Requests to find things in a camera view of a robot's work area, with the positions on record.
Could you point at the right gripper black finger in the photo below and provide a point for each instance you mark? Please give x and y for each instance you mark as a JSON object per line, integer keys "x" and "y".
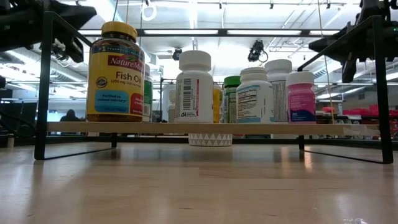
{"x": 329, "y": 43}

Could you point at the fish oil bottle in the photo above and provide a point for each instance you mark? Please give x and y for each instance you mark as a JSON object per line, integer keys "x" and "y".
{"x": 115, "y": 81}

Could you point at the gummies bottle with green label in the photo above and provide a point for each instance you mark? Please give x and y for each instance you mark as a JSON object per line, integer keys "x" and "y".
{"x": 148, "y": 93}

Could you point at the black rig frame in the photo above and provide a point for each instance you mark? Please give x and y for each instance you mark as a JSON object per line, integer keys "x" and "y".
{"x": 222, "y": 32}

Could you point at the medium white pill bottle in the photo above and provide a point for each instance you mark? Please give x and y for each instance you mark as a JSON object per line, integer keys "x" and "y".
{"x": 194, "y": 93}

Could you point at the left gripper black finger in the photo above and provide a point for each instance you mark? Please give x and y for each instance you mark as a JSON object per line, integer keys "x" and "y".
{"x": 82, "y": 15}

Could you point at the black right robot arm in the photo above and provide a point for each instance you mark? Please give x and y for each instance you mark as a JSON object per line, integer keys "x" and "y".
{"x": 368, "y": 7}

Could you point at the pink bottle with white cap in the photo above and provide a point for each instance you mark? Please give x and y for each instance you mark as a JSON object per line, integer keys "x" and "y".
{"x": 301, "y": 102}

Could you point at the succulent in patterned grey pot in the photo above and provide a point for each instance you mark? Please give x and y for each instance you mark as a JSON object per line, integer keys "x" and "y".
{"x": 210, "y": 140}

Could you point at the large white pill bottle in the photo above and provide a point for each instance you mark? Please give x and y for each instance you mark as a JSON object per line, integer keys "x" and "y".
{"x": 280, "y": 67}

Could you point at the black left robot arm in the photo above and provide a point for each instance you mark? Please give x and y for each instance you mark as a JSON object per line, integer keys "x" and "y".
{"x": 18, "y": 25}

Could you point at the black monitor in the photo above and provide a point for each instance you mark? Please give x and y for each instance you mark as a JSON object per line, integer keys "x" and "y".
{"x": 18, "y": 116}

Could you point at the person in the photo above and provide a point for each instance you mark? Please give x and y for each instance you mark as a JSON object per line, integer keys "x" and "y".
{"x": 70, "y": 115}

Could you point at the red storage bins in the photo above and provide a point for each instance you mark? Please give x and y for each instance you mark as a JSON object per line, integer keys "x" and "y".
{"x": 373, "y": 110}

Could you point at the green-capped pill bottle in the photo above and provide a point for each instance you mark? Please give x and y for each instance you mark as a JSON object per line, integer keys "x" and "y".
{"x": 230, "y": 99}

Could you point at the black metal shelf, wood board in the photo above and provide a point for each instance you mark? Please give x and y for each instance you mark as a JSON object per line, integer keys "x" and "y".
{"x": 186, "y": 128}

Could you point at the white bottle with blue label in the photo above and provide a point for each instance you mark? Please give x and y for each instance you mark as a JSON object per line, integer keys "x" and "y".
{"x": 253, "y": 99}

